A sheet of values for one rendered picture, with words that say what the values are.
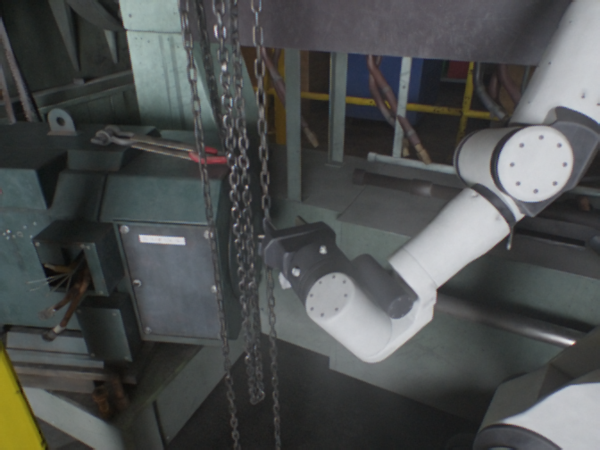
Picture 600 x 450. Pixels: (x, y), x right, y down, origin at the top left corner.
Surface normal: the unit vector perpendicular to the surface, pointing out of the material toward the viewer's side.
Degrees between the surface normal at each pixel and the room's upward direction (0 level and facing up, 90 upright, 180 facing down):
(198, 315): 90
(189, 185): 45
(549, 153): 70
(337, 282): 37
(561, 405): 90
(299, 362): 0
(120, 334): 90
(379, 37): 90
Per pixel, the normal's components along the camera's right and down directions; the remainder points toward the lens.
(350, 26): -0.45, 0.45
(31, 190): -0.13, 0.49
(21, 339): -0.11, 0.03
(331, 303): -0.57, -0.57
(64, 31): 0.44, 0.52
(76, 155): -0.10, -0.22
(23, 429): 0.90, 0.22
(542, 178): 0.05, 0.18
